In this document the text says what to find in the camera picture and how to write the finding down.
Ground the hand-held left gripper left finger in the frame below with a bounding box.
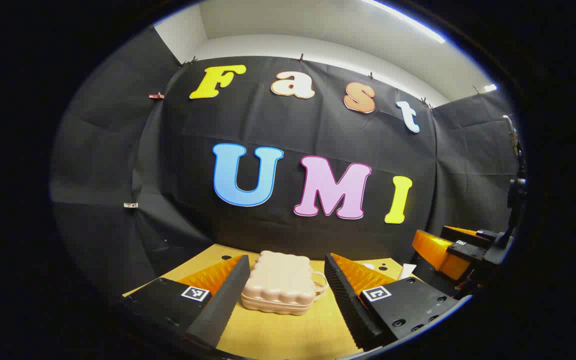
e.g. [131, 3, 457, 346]
[123, 255, 251, 351]

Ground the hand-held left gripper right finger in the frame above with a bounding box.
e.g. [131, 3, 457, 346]
[324, 252, 473, 352]

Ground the pink hard-shell suitcase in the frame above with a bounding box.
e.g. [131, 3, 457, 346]
[240, 251, 329, 316]

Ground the black backdrop cloth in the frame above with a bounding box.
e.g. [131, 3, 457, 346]
[50, 25, 521, 296]

